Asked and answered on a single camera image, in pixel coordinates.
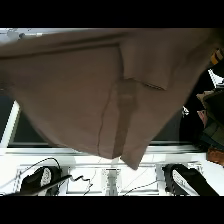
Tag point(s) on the brown shirt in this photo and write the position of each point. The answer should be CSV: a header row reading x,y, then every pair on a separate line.
x,y
66,93

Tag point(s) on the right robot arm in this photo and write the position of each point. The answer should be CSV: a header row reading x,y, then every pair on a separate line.
x,y
190,181

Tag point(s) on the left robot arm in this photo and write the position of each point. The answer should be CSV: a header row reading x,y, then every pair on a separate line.
x,y
36,181

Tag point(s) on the dark yellow-patterned garment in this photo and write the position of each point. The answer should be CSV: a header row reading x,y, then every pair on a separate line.
x,y
218,57

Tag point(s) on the silver frame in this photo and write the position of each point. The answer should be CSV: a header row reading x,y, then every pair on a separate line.
x,y
110,182

